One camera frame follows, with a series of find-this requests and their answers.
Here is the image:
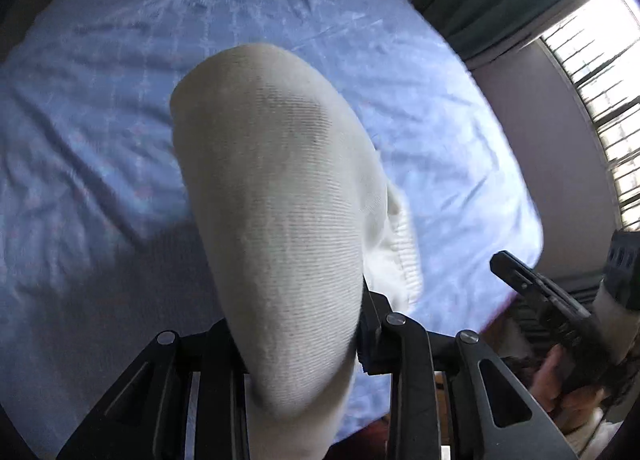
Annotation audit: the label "person's right hand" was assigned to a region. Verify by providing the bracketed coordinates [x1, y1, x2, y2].
[529, 344, 606, 418]

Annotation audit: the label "barred window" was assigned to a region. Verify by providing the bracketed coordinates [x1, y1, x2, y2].
[541, 0, 639, 231]

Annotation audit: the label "cream white pants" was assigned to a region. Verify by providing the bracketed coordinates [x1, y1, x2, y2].
[170, 43, 423, 459]

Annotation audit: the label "blue floral bed cover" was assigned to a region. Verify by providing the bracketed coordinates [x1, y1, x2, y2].
[1, 0, 544, 459]

